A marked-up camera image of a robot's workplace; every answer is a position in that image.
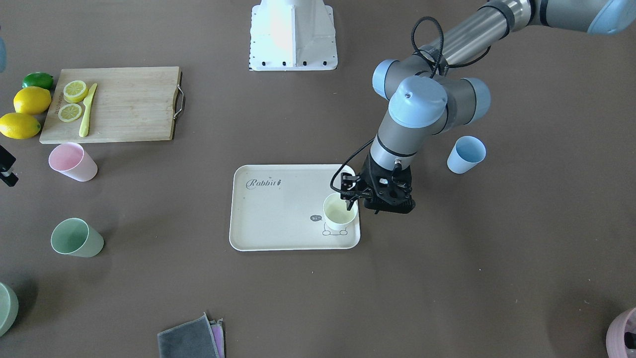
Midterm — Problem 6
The green cup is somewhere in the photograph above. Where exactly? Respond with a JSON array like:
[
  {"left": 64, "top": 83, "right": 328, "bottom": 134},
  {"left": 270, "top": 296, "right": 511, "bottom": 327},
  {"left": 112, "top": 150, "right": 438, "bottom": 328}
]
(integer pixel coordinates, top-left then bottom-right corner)
[{"left": 50, "top": 218, "right": 105, "bottom": 258}]

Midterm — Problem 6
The pink folded cloth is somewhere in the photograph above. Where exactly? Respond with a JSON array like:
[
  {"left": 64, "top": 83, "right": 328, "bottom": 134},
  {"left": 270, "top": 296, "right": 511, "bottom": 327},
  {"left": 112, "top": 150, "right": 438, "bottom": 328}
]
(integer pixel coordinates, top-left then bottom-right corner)
[{"left": 209, "top": 319, "right": 226, "bottom": 358}]

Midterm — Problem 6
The yellow lemon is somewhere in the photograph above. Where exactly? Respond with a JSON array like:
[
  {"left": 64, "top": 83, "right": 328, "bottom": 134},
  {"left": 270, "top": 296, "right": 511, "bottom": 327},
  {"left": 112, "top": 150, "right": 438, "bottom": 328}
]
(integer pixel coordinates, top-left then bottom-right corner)
[
  {"left": 0, "top": 112, "right": 41, "bottom": 140},
  {"left": 13, "top": 86, "right": 52, "bottom": 115}
]

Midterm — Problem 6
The green lime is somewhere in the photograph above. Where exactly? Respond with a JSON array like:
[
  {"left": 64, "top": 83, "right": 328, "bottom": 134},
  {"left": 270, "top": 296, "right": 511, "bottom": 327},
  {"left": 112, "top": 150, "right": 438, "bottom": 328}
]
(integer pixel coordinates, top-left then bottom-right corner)
[{"left": 22, "top": 71, "right": 55, "bottom": 90}]

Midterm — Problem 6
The cream rabbit tray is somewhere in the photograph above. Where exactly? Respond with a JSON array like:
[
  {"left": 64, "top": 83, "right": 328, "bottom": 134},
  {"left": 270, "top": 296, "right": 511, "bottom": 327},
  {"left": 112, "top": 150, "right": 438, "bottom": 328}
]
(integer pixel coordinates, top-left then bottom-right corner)
[{"left": 229, "top": 165, "right": 361, "bottom": 251}]

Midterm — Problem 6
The yellow plastic knife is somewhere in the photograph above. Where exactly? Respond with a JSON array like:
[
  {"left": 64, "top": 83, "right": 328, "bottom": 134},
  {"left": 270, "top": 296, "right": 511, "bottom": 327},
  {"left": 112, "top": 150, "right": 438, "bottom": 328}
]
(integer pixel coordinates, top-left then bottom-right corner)
[{"left": 78, "top": 83, "right": 98, "bottom": 138}]

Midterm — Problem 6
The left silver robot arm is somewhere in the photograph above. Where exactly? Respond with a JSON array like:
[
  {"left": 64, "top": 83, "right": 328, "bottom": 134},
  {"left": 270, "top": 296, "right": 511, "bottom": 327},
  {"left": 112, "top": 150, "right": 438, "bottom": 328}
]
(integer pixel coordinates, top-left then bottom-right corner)
[{"left": 333, "top": 0, "right": 635, "bottom": 214}]

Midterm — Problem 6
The lemon slice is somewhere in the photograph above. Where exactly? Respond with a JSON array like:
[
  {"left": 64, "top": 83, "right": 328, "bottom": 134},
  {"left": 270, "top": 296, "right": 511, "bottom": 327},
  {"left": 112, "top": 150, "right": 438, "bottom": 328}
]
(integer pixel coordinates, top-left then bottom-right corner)
[
  {"left": 57, "top": 103, "right": 83, "bottom": 123},
  {"left": 62, "top": 80, "right": 88, "bottom": 103}
]

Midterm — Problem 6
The pink bowl with ice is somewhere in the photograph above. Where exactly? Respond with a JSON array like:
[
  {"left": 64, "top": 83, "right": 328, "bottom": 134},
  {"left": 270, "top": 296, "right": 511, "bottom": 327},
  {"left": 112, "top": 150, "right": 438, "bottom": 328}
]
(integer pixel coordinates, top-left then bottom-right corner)
[{"left": 606, "top": 308, "right": 636, "bottom": 358}]

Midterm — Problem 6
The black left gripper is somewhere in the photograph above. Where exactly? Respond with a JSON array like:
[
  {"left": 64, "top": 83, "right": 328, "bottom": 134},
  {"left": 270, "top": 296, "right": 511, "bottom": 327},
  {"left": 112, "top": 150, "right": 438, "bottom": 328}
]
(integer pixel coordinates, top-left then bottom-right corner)
[{"left": 340, "top": 155, "right": 416, "bottom": 214}]

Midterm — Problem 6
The blue cup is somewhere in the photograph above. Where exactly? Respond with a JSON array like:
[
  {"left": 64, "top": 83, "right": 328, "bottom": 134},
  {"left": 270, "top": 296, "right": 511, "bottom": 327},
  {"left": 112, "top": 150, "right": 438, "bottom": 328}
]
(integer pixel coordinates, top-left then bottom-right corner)
[{"left": 447, "top": 136, "right": 487, "bottom": 174}]

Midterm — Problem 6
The green bowl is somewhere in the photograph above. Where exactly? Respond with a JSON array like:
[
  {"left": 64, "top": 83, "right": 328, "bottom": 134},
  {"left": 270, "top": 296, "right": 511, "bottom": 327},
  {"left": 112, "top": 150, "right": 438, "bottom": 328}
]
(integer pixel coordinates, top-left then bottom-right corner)
[{"left": 0, "top": 283, "right": 19, "bottom": 336}]

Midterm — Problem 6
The cream cup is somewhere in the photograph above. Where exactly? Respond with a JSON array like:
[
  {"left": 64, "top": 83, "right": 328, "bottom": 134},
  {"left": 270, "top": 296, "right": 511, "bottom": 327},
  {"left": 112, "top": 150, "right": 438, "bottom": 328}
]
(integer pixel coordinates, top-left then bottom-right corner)
[{"left": 322, "top": 193, "right": 358, "bottom": 231}]

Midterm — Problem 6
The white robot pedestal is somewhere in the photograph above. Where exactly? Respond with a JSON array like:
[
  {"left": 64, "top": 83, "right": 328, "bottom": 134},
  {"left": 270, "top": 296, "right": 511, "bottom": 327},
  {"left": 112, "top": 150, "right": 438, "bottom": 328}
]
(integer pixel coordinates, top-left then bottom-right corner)
[{"left": 248, "top": 0, "right": 338, "bottom": 71}]

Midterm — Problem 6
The grey folded cloth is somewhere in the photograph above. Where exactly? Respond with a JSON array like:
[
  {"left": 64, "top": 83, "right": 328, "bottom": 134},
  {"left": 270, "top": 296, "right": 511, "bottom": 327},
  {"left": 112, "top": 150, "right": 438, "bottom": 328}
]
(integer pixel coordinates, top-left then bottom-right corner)
[{"left": 158, "top": 314, "right": 218, "bottom": 358}]

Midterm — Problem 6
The pink cup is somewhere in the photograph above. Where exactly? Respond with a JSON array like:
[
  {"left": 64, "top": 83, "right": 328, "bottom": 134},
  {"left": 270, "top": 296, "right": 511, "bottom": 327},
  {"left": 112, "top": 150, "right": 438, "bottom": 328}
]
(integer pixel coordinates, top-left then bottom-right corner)
[{"left": 48, "top": 142, "right": 98, "bottom": 182}]

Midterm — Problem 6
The wooden cutting board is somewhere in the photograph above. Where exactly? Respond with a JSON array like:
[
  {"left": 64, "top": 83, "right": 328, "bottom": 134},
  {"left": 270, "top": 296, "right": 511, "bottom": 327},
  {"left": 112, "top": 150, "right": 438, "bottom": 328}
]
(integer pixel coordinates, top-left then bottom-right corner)
[{"left": 39, "top": 67, "right": 181, "bottom": 144}]

